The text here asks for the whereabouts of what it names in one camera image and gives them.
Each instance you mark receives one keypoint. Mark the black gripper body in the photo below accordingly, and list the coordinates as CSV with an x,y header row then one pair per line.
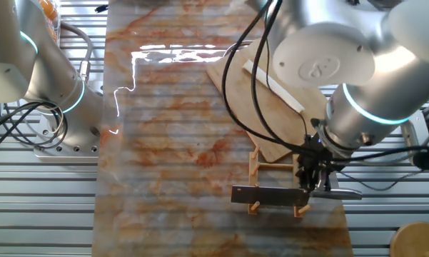
x,y
316,155

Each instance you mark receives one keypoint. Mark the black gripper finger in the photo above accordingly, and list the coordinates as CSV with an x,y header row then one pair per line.
x,y
304,178
322,182

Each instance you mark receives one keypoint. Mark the steel kitchen knife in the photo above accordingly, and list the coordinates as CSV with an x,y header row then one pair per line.
x,y
267,195

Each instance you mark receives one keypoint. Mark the white scallion stalk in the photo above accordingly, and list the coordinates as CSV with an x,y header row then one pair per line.
x,y
287,98

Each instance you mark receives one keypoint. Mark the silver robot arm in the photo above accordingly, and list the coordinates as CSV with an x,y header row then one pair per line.
x,y
371,114

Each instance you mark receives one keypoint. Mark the wooden peg rack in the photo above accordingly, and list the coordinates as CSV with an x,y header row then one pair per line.
x,y
253,175

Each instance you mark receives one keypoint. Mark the wooden cutting board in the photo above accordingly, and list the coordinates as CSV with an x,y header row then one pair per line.
x,y
242,107

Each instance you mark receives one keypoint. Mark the round wooden disc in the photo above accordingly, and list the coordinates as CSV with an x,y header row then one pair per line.
x,y
414,241

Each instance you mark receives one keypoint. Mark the orange marble pattern mat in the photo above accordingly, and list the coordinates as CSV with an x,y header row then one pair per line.
x,y
171,142

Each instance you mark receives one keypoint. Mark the orange fruit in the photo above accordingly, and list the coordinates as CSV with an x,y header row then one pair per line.
x,y
53,33
48,9

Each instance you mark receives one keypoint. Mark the clear plastic fruit carton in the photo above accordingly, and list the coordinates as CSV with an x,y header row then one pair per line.
x,y
55,21

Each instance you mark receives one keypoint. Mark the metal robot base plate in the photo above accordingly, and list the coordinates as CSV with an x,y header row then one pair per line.
x,y
71,150

